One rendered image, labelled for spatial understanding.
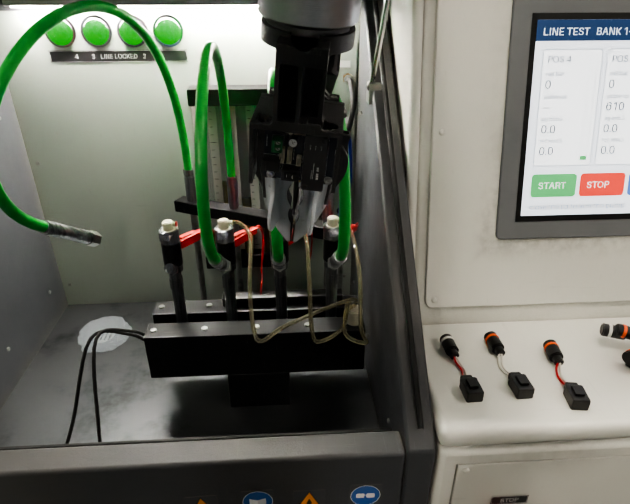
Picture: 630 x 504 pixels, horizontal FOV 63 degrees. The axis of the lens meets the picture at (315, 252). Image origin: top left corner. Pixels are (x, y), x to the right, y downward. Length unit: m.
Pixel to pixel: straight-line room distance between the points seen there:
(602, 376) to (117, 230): 0.89
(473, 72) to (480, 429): 0.48
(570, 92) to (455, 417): 0.48
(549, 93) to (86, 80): 0.76
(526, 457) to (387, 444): 0.18
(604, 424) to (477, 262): 0.27
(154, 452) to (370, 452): 0.26
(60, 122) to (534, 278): 0.87
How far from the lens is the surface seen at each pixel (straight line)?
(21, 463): 0.75
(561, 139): 0.84
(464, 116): 0.79
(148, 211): 1.09
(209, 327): 0.82
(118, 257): 1.15
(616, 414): 0.77
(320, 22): 0.38
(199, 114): 0.60
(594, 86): 0.86
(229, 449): 0.68
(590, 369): 0.83
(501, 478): 0.76
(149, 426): 0.90
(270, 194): 0.47
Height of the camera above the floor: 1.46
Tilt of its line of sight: 28 degrees down
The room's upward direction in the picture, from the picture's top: straight up
